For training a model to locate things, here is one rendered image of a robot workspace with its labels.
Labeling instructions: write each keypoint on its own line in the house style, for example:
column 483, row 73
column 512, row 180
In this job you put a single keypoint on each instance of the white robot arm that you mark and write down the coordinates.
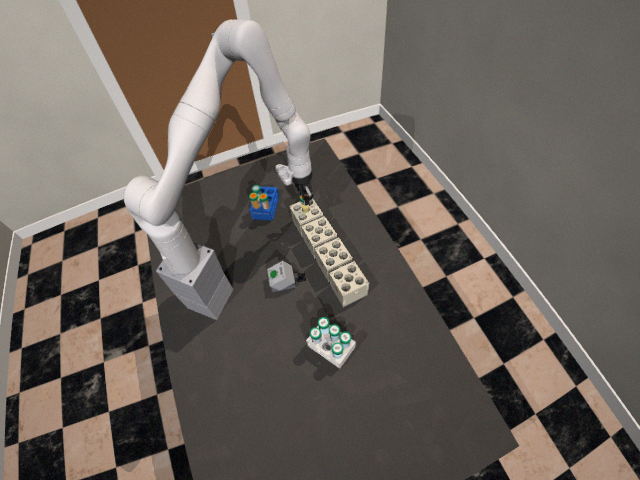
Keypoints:
column 190, row 125

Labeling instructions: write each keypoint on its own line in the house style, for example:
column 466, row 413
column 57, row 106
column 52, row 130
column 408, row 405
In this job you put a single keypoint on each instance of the cream tube adapter with holes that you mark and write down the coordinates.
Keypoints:
column 348, row 281

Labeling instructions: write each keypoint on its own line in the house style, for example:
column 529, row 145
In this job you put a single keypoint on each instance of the white tube rack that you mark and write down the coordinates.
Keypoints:
column 327, row 352

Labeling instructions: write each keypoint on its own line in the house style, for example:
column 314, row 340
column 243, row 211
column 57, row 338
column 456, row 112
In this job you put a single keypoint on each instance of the cream square bucket adapter with holes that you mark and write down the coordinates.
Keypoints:
column 331, row 256
column 299, row 218
column 317, row 233

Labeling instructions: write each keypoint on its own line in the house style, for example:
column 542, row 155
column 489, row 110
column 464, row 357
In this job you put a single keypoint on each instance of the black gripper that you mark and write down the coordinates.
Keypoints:
column 304, row 188

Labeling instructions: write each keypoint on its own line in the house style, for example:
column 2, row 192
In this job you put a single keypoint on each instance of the blue tube rack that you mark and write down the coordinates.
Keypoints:
column 266, row 214

